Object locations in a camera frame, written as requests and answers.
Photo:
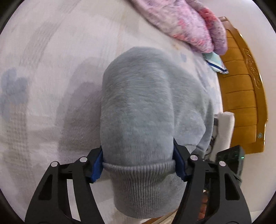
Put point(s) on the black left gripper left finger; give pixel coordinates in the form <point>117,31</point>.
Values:
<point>64,193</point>

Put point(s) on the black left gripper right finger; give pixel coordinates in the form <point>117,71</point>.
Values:
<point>226,203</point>

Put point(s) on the grey hooded sweatshirt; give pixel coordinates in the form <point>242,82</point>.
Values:
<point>148,104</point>

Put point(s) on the right hand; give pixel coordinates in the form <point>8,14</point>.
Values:
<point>203,207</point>

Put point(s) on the wooden headboard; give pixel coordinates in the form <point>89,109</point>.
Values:
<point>243,93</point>

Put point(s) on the teal striped pillow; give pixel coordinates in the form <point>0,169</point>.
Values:
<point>215,62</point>

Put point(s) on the purple floral quilt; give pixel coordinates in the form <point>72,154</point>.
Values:
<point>187,21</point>

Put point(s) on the patterned white bed sheet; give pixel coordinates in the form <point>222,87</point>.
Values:
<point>53,56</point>

